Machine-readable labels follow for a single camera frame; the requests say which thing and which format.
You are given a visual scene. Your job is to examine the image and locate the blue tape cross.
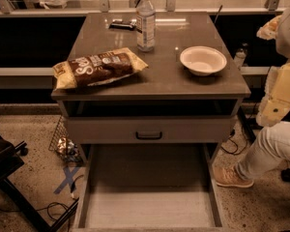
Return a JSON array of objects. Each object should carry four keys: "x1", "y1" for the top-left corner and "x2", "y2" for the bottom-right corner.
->
[{"x1": 54, "y1": 166, "x2": 80, "y2": 194}]

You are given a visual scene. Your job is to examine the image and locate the tan shoe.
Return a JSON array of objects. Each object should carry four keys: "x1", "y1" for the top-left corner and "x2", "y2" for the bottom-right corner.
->
[{"x1": 214, "y1": 167, "x2": 254, "y2": 189}]

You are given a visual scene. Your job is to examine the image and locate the open middle drawer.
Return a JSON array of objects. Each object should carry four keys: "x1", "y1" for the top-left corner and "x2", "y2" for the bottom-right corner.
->
[{"x1": 72, "y1": 144, "x2": 226, "y2": 232}]

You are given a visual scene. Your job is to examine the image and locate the small dark snack bar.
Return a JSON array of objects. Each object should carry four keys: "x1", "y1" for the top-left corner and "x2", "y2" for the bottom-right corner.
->
[{"x1": 109, "y1": 20, "x2": 135, "y2": 31}]

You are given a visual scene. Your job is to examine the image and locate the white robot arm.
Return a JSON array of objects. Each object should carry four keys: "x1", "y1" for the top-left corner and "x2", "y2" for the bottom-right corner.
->
[{"x1": 256, "y1": 7, "x2": 290, "y2": 127}]

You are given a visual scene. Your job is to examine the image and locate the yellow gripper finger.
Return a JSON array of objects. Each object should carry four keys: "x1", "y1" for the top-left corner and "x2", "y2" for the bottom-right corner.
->
[
  {"x1": 256, "y1": 61, "x2": 290, "y2": 127},
  {"x1": 256, "y1": 15, "x2": 281, "y2": 41}
]

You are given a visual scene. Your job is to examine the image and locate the person leg light trousers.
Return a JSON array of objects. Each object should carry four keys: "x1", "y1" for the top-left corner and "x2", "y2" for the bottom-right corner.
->
[{"x1": 235, "y1": 122, "x2": 290, "y2": 180}]

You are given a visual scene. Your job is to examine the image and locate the white paper bowl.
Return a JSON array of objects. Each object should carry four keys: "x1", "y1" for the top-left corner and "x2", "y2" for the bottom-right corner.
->
[{"x1": 180, "y1": 46, "x2": 227, "y2": 76}]

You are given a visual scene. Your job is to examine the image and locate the closed top drawer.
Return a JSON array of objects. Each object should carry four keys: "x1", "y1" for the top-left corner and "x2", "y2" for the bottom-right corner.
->
[{"x1": 64, "y1": 117, "x2": 235, "y2": 144}]

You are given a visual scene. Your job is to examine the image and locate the black floor cable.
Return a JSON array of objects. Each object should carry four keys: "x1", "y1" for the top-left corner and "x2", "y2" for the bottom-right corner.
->
[{"x1": 220, "y1": 130, "x2": 249, "y2": 156}]

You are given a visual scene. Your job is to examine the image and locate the grey drawer cabinet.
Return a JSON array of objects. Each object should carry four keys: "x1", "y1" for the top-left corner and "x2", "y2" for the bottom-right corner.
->
[{"x1": 50, "y1": 11, "x2": 251, "y2": 232}]

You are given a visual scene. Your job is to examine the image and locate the small bottle behind cabinet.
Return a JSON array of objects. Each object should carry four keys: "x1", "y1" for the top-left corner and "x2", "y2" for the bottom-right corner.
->
[{"x1": 234, "y1": 43, "x2": 248, "y2": 69}]

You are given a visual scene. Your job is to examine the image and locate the brown chips bag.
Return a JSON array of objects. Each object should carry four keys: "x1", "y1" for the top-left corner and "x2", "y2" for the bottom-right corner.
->
[{"x1": 53, "y1": 47, "x2": 148, "y2": 89}]

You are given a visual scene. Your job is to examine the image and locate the black chair base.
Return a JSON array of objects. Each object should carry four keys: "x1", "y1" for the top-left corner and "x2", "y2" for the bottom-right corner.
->
[{"x1": 0, "y1": 118, "x2": 79, "y2": 232}]

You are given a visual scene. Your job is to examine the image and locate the wire mesh trash basket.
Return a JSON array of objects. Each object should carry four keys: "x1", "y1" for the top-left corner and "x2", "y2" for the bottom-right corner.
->
[{"x1": 48, "y1": 116, "x2": 82, "y2": 163}]

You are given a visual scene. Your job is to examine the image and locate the clear plastic water bottle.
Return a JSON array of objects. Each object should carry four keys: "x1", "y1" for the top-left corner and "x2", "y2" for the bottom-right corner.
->
[{"x1": 136, "y1": 0, "x2": 156, "y2": 52}]

